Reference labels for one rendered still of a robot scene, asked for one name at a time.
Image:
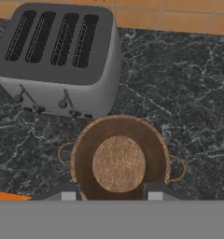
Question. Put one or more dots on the grey four-slot toaster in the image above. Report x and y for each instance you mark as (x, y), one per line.
(59, 74)

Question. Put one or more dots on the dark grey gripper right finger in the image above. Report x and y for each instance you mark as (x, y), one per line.
(155, 196)

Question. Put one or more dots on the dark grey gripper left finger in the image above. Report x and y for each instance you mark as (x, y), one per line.
(68, 196)

